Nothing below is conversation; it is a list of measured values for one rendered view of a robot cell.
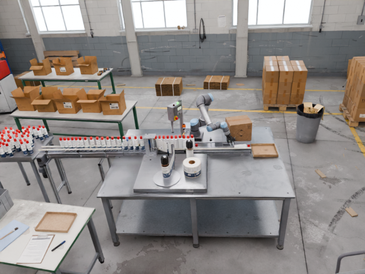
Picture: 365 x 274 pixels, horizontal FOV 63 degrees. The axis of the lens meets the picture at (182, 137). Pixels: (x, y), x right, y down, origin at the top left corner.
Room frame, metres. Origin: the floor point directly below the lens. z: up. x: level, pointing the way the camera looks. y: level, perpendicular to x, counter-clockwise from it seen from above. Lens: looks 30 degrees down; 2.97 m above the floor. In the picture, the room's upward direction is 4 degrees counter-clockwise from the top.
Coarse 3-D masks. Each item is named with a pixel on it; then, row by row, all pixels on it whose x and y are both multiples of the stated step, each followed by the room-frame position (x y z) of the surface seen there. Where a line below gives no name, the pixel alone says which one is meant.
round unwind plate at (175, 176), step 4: (160, 172) 2.77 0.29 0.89; (172, 172) 2.75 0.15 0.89; (176, 172) 2.75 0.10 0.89; (156, 176) 2.71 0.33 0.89; (160, 176) 2.70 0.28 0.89; (172, 176) 2.68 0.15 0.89; (176, 176) 2.68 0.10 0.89; (156, 180) 2.63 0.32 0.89; (160, 180) 2.62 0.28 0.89; (164, 180) 2.62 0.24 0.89; (168, 180) 2.61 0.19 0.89; (172, 180) 2.60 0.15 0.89; (176, 180) 2.60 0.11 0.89; (156, 184) 2.56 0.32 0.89; (160, 184) 2.55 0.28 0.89; (164, 184) 2.55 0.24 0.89; (168, 184) 2.54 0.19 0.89; (172, 184) 2.54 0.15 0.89
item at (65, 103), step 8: (64, 88) 5.25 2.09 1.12; (72, 88) 5.21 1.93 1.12; (56, 96) 4.99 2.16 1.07; (64, 96) 5.16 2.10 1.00; (72, 96) 5.13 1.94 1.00; (56, 104) 4.90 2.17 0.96; (64, 104) 4.87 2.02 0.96; (72, 104) 4.84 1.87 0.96; (80, 104) 5.05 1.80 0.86; (64, 112) 4.88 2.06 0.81; (72, 112) 4.85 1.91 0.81
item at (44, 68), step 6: (30, 60) 7.38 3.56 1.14; (36, 60) 7.57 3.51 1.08; (42, 60) 7.29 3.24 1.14; (48, 60) 7.50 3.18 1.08; (36, 66) 7.27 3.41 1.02; (42, 66) 7.24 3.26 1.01; (48, 66) 7.44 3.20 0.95; (36, 72) 7.31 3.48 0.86; (42, 72) 7.27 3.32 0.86; (48, 72) 7.37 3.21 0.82
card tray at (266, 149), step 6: (252, 144) 3.27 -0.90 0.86; (258, 144) 3.26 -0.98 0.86; (264, 144) 3.25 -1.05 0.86; (270, 144) 3.24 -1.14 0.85; (252, 150) 3.17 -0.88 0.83; (258, 150) 3.16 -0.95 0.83; (264, 150) 3.15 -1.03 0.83; (270, 150) 3.13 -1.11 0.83; (276, 150) 3.08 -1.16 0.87; (258, 156) 3.01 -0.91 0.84; (264, 156) 3.00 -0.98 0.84; (270, 156) 2.99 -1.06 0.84; (276, 156) 2.98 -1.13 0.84
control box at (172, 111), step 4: (172, 104) 3.35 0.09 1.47; (176, 104) 3.34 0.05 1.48; (180, 104) 3.35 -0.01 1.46; (168, 108) 3.29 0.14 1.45; (172, 108) 3.25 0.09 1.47; (176, 108) 3.29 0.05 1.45; (168, 112) 3.30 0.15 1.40; (172, 112) 3.26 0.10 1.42; (176, 112) 3.29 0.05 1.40; (168, 116) 3.30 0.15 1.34; (172, 116) 3.26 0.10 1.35; (176, 116) 3.28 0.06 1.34; (180, 116) 3.34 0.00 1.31; (172, 120) 3.27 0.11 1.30
